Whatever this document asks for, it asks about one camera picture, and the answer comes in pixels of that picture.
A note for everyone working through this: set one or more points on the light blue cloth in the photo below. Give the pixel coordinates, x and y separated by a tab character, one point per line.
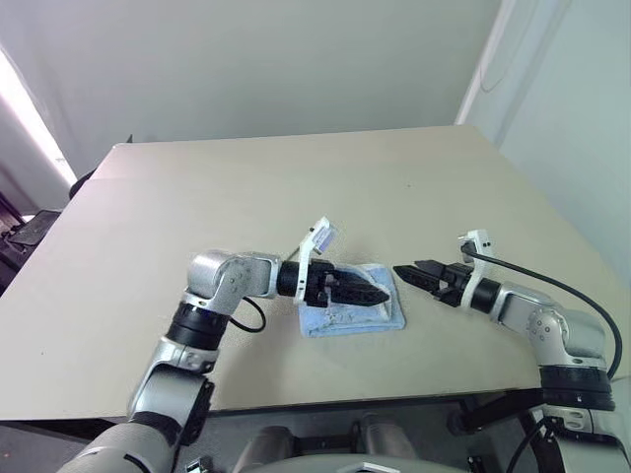
355	321

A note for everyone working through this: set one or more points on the black table frame bar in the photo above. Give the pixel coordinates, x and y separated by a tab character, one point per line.
498	409

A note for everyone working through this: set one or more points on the white corner trim strip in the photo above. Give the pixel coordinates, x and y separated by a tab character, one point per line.
480	64

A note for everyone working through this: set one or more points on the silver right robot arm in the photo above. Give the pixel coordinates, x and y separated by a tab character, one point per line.
557	325

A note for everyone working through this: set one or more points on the dark rounded shape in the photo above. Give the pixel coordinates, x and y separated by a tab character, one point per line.
384	436
266	448

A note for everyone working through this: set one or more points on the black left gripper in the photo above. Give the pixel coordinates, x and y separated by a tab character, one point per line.
319	283

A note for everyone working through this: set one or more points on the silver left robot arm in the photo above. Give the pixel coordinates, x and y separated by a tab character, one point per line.
231	276

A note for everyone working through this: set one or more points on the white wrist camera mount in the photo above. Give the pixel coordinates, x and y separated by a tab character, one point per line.
315	241
479	256

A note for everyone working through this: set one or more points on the black equipment beside table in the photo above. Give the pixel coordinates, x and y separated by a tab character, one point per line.
29	231

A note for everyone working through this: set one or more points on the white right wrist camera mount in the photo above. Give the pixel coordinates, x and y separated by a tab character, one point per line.
479	256

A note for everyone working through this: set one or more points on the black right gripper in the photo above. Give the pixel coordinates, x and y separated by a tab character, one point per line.
454	286

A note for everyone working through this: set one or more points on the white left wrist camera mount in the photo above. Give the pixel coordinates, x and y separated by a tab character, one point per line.
315	241

